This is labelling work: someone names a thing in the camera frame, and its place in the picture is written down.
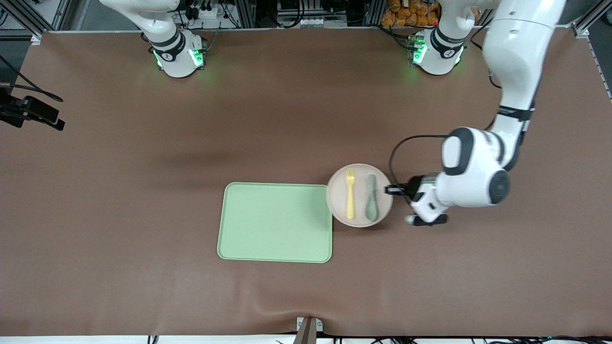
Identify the green plastic spoon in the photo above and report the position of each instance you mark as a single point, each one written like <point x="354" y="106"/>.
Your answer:
<point x="371" y="210"/>

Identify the round beige plate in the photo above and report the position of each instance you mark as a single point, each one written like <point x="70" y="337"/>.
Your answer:
<point x="360" y="191"/>

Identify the white power strip with plugs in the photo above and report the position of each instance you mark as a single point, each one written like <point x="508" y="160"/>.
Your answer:
<point x="210" y="13"/>

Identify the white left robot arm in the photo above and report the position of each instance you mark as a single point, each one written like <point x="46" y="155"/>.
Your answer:
<point x="516" y="48"/>

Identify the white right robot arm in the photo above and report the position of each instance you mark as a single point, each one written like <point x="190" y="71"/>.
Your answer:
<point x="177" y="57"/>

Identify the white flat power strip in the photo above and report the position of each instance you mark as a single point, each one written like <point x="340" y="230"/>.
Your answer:
<point x="320" y="22"/>

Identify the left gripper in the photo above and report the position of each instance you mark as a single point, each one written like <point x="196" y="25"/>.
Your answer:
<point x="412" y="187"/>

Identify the brown table mat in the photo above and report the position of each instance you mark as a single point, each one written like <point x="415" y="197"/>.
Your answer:
<point x="143" y="191"/>

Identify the yellow plastic fork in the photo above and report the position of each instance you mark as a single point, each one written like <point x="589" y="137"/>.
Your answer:
<point x="350" y="200"/>

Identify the light green rectangular tray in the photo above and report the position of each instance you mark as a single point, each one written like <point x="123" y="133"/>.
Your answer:
<point x="272" y="224"/>

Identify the grey metal post bracket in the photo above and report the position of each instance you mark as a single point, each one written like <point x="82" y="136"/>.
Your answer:
<point x="308" y="329"/>

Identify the aluminium frame profile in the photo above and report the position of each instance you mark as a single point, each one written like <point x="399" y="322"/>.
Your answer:
<point x="61" y="12"/>

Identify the orange snack bag pile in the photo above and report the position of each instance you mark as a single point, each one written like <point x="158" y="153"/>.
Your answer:
<point x="401" y="14"/>

